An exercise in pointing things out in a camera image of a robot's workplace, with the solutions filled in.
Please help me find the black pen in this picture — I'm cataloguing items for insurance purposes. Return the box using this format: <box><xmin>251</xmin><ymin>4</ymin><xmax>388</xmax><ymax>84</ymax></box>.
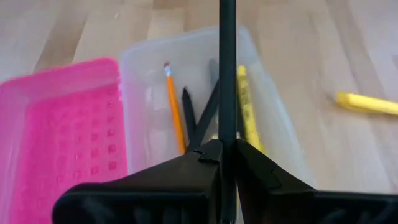
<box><xmin>186</xmin><ymin>58</ymin><xmax>220</xmax><ymax>153</ymax></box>
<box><xmin>218</xmin><ymin>0</ymin><xmax>238</xmax><ymax>224</ymax></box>
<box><xmin>181</xmin><ymin>86</ymin><xmax>197</xmax><ymax>147</ymax></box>

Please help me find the yellow highlighter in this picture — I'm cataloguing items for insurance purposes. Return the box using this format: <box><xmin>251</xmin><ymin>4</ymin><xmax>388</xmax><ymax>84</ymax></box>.
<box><xmin>236</xmin><ymin>64</ymin><xmax>267</xmax><ymax>155</ymax></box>

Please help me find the clear pencil box pink lid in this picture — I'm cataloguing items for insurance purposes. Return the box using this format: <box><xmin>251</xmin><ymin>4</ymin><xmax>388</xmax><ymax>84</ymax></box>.
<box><xmin>0</xmin><ymin>25</ymin><xmax>318</xmax><ymax>224</ymax></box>

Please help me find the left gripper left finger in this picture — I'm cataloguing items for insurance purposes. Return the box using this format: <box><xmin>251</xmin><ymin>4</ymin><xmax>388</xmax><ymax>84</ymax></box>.
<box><xmin>52</xmin><ymin>138</ymin><xmax>223</xmax><ymax>224</ymax></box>

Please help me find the orange pencil red eraser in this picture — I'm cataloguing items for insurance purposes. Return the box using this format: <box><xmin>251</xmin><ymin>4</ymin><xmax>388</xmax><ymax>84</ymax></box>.
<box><xmin>163</xmin><ymin>61</ymin><xmax>187</xmax><ymax>156</ymax></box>

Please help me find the yellow pen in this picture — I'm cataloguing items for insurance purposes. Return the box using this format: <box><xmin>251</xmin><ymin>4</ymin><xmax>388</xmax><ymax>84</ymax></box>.
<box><xmin>335</xmin><ymin>91</ymin><xmax>398</xmax><ymax>116</ymax></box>

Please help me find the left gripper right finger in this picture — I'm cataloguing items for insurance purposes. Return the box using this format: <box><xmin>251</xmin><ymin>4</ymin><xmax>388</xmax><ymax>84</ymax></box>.
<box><xmin>236</xmin><ymin>139</ymin><xmax>398</xmax><ymax>224</ymax></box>

